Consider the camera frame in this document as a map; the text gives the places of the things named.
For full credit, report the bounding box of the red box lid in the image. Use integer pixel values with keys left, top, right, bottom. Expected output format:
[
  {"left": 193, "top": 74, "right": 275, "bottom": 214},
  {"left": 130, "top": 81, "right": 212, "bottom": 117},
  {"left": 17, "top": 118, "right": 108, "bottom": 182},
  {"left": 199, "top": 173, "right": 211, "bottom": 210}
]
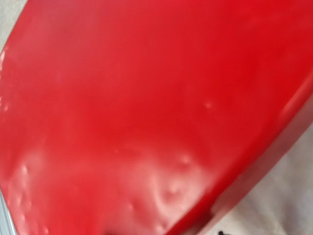
[{"left": 0, "top": 0, "right": 313, "bottom": 235}]

